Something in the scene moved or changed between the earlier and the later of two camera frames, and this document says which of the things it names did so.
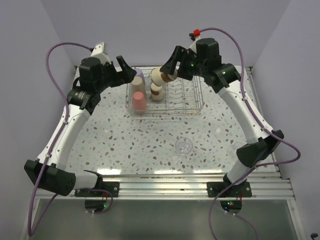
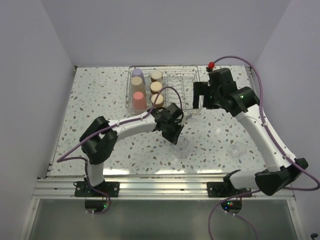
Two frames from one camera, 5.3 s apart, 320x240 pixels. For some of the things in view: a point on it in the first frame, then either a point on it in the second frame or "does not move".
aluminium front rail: [266, 185] does not move
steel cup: [159, 78] to [159, 101]
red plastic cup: [140, 101] does not move
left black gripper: [121, 77] to [173, 138]
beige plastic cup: [137, 85] does not move
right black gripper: [180, 54] to [203, 88]
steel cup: [157, 92] does not move
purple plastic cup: [140, 73] does not move
